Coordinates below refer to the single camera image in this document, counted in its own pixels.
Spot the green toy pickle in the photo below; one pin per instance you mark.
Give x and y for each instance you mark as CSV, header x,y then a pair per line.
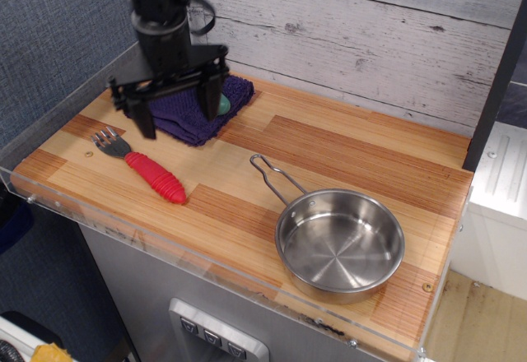
x,y
224,105

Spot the purple folded cloth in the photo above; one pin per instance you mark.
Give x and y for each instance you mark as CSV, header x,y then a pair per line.
x,y
180,116

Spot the clear acrylic table guard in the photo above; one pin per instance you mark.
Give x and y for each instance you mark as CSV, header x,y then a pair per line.
x,y
390,118

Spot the red handled metal fork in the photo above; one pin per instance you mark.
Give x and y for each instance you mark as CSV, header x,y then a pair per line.
x,y
161,180

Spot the yellow object bottom left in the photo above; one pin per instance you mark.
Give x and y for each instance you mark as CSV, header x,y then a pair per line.
x,y
50,353

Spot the white ribbed box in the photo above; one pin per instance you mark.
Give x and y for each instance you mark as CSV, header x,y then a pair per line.
x,y
491,244

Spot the dark vertical post right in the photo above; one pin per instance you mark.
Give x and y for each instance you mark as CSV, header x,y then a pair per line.
x,y
501,81

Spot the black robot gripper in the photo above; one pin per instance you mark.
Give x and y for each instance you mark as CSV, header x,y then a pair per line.
x,y
168,63

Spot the small steel saucepan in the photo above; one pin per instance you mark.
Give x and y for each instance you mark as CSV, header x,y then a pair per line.
x,y
339,246

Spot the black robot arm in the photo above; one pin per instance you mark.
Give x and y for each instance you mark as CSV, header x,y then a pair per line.
x,y
167,12

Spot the silver toy fridge cabinet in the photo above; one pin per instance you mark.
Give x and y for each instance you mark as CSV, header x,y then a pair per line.
x,y
178,306

